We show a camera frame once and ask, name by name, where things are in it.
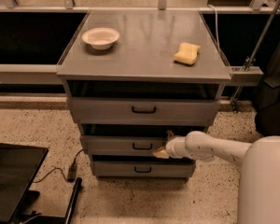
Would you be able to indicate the grey top drawer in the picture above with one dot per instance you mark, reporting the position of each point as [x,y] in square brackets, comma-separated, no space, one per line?
[142,111]

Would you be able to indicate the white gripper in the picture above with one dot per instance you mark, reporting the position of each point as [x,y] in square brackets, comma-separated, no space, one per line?
[172,146]

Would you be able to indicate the yellow sponge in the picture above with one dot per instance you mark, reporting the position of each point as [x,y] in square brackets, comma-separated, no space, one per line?
[187,53]

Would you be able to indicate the grey drawer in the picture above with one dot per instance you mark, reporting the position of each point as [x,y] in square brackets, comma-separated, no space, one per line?
[142,169]
[121,145]
[142,111]

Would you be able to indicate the metal rail frame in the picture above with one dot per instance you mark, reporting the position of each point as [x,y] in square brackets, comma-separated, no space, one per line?
[25,70]

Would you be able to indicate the grey drawer cabinet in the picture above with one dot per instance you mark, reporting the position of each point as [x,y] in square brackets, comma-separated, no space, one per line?
[90,88]

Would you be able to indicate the black monitor screen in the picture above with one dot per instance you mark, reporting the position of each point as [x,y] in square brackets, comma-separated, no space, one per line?
[18,167]

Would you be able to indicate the black office chair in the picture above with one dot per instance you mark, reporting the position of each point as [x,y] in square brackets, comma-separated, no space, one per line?
[267,98]

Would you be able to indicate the metal diagonal rod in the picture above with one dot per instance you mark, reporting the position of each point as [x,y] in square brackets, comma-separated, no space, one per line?
[239,73]

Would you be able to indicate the black power adapter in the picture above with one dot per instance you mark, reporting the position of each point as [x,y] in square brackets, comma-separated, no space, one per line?
[72,172]

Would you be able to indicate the white bowl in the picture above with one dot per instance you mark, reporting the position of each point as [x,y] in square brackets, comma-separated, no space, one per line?
[101,38]

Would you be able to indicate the grey bottom drawer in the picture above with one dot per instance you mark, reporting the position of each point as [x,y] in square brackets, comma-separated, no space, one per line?
[142,169]

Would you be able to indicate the black stand bar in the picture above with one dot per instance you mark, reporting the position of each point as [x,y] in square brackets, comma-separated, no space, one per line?
[73,200]

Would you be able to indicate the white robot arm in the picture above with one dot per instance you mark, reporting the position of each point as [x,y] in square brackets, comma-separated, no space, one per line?
[259,162]

